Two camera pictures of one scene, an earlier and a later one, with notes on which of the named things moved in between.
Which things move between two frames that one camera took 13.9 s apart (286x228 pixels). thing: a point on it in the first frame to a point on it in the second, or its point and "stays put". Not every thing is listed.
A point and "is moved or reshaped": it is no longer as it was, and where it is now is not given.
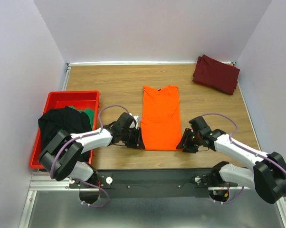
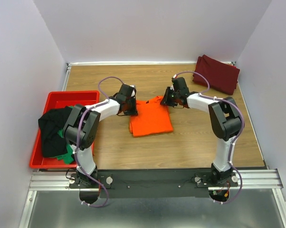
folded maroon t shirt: [215, 74] stays put
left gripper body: [135, 137] to [129, 111]
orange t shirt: [160, 120] is moved or reshaped
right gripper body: [189, 140] to [168, 102]
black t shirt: [73, 122] stays put
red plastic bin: [81, 100] stays put
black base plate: [152, 184] stays put
